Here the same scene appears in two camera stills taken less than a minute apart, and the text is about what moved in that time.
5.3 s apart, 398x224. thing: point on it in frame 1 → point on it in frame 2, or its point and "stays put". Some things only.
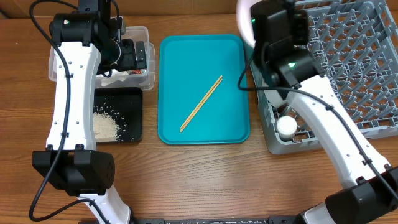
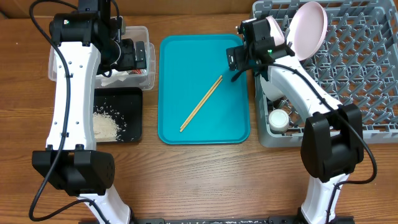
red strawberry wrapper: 135,71 stays put
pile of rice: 104,127 stays put
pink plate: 244,21 → 307,30
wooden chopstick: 201,104 stays put
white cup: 286,127 → 278,121
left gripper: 130,61 stays put
